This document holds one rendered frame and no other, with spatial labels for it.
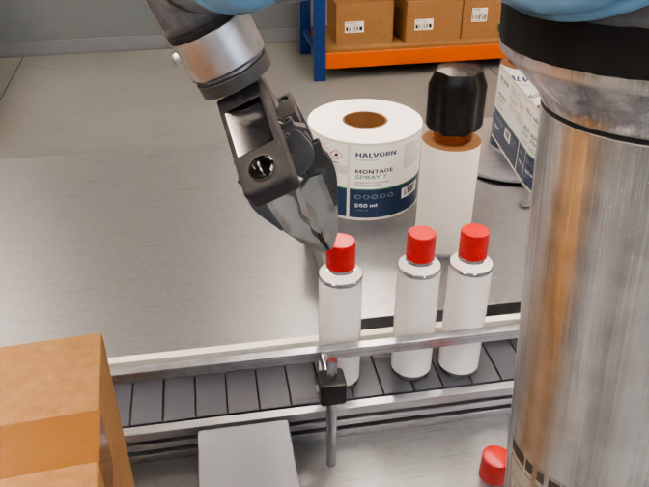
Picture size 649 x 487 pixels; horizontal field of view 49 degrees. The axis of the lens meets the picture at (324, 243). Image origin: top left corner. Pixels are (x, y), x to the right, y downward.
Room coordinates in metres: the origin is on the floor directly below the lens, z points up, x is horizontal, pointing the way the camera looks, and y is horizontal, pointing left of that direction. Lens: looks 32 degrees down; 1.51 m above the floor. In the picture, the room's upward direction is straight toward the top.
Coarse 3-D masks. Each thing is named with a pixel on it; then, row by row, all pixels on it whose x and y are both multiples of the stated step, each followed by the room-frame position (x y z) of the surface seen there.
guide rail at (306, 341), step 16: (496, 320) 0.75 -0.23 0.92; (512, 320) 0.75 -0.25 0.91; (304, 336) 0.71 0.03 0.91; (368, 336) 0.71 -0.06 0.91; (384, 336) 0.72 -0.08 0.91; (176, 352) 0.68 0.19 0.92; (192, 352) 0.68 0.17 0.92; (208, 352) 0.68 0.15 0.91; (224, 352) 0.68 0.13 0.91; (240, 352) 0.69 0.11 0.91; (256, 352) 0.69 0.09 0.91; (112, 368) 0.66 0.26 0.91
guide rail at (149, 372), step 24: (408, 336) 0.66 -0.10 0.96; (432, 336) 0.66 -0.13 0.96; (456, 336) 0.66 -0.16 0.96; (480, 336) 0.66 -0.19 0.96; (504, 336) 0.67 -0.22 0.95; (192, 360) 0.61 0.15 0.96; (216, 360) 0.61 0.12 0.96; (240, 360) 0.61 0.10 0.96; (264, 360) 0.62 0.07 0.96; (288, 360) 0.62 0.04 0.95; (312, 360) 0.63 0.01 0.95
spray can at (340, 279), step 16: (336, 240) 0.68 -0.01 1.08; (352, 240) 0.68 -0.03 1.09; (336, 256) 0.66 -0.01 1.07; (352, 256) 0.66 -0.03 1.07; (320, 272) 0.67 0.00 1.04; (336, 272) 0.66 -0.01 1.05; (352, 272) 0.66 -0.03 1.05; (320, 288) 0.67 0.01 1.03; (336, 288) 0.65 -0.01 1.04; (352, 288) 0.65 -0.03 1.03; (320, 304) 0.67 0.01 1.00; (336, 304) 0.65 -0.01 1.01; (352, 304) 0.65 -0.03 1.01; (320, 320) 0.67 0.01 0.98; (336, 320) 0.65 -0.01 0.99; (352, 320) 0.65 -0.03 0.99; (320, 336) 0.67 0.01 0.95; (336, 336) 0.65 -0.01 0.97; (352, 336) 0.65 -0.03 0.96; (320, 368) 0.67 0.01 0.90; (352, 368) 0.66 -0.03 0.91; (352, 384) 0.66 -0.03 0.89
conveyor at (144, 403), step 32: (480, 352) 0.72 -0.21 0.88; (512, 352) 0.72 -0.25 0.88; (128, 384) 0.66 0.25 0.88; (160, 384) 0.66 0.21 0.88; (192, 384) 0.66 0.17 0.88; (224, 384) 0.66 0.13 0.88; (256, 384) 0.67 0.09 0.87; (288, 384) 0.66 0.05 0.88; (384, 384) 0.66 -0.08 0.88; (416, 384) 0.66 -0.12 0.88; (448, 384) 0.66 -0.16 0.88; (480, 384) 0.66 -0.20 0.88; (128, 416) 0.61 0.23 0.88; (160, 416) 0.61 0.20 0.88; (192, 416) 0.61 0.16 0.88
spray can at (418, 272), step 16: (416, 240) 0.68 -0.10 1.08; (432, 240) 0.68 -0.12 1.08; (416, 256) 0.68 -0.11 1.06; (432, 256) 0.68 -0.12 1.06; (400, 272) 0.68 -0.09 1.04; (416, 272) 0.67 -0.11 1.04; (432, 272) 0.67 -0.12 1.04; (400, 288) 0.68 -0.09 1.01; (416, 288) 0.67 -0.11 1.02; (432, 288) 0.67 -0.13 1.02; (400, 304) 0.68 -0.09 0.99; (416, 304) 0.67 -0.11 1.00; (432, 304) 0.67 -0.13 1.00; (400, 320) 0.68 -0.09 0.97; (416, 320) 0.67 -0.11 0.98; (432, 320) 0.68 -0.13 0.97; (400, 352) 0.67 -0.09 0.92; (416, 352) 0.67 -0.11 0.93; (432, 352) 0.69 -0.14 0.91; (400, 368) 0.67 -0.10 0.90; (416, 368) 0.67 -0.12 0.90
